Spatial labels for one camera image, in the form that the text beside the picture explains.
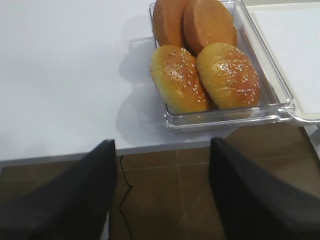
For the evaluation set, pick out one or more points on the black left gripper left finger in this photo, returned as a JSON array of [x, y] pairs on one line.
[[72, 206]]

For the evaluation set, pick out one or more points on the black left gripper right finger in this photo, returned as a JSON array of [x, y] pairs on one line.
[[254, 205]]

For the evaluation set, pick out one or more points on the plain bun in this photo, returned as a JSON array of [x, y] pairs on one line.
[[206, 22], [167, 22]]

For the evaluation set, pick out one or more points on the clear plastic bun container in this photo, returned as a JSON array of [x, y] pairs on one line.
[[276, 103]]

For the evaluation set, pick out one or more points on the sesame bun top right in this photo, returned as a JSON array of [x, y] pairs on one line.
[[228, 76]]

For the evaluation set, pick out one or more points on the sesame bun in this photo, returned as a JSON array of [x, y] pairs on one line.
[[173, 70], [228, 76]]

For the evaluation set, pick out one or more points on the sesame bun top left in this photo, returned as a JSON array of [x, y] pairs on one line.
[[173, 70]]

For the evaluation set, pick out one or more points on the white parchment paper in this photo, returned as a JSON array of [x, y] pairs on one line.
[[292, 57]]

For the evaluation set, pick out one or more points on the white metal tray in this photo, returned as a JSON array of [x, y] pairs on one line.
[[295, 62]]

